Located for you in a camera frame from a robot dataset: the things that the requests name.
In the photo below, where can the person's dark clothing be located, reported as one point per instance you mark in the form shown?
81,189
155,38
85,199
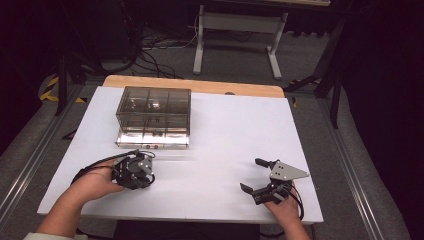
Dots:
186,231

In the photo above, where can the smoky clear drawer organizer case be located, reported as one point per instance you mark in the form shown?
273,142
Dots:
153,100

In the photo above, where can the person's left hand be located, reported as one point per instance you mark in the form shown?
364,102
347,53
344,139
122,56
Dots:
95,185

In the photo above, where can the black metal stand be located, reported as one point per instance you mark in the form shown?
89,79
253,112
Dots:
61,83
335,100

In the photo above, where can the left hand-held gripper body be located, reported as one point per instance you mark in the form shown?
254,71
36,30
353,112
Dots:
131,173

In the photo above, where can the aluminium floor rail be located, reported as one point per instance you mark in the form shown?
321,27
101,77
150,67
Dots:
36,156
353,173

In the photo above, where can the yellow black floor tape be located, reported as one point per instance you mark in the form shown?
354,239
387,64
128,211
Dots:
50,86

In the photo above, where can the white metal desk frame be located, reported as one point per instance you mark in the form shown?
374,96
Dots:
240,22

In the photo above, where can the person's white sleeve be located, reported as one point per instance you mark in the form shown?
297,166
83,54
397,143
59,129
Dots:
50,236

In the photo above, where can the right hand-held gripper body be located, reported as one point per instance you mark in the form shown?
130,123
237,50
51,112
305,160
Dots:
283,171

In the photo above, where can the white board table cover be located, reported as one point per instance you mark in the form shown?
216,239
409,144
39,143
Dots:
216,133

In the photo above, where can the person's right hand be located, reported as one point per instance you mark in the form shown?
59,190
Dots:
285,208

